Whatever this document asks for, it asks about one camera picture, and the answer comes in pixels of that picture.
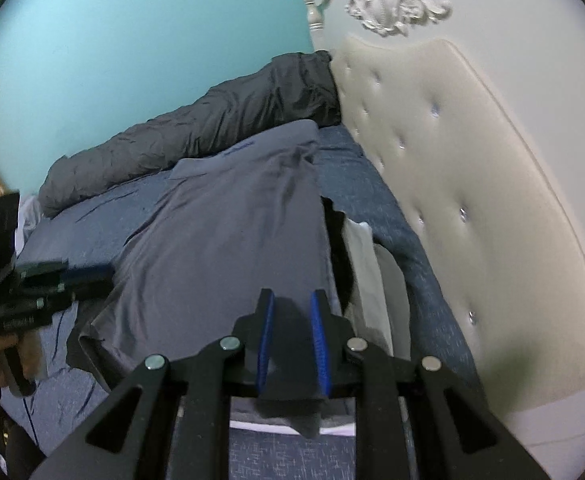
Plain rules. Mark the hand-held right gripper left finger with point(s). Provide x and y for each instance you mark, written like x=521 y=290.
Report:
x=267 y=340

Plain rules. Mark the cream tufted headboard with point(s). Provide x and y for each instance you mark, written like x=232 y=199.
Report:
x=472 y=160

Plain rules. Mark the stack of folded clothes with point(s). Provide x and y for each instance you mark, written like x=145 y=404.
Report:
x=362 y=270

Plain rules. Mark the grey shirt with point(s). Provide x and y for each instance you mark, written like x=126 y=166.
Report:
x=222 y=240

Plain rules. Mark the bed with blue sheet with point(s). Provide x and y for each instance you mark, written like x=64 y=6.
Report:
x=412 y=270

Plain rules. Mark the light blue-grey pillow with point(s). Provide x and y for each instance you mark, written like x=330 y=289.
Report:
x=27 y=220

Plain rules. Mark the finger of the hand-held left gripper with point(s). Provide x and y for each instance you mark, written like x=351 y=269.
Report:
x=87 y=275
x=95 y=290

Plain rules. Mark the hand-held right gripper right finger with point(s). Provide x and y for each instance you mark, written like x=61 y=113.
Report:
x=320 y=340

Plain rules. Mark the white bedpost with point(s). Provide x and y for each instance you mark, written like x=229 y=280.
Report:
x=315 y=20

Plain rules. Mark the rolled dark grey duvet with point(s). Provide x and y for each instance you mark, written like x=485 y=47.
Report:
x=197 y=130

